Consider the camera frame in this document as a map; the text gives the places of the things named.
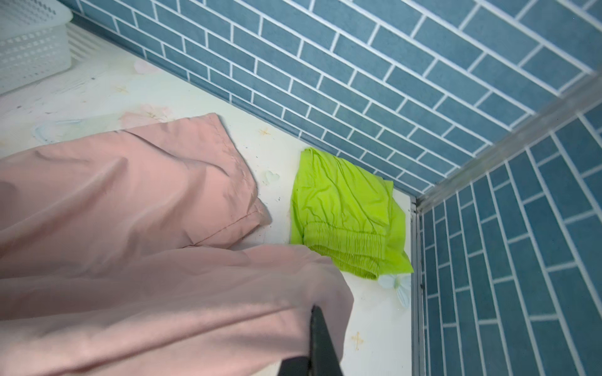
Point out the neon green shorts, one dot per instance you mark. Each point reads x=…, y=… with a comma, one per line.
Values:
x=345, y=213

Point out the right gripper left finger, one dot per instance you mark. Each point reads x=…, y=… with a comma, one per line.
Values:
x=296, y=366

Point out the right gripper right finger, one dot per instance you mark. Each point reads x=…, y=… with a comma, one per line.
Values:
x=323, y=360

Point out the pink shorts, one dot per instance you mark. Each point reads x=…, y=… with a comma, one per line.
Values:
x=118, y=258

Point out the white plastic basket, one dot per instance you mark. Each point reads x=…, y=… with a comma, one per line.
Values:
x=34, y=43

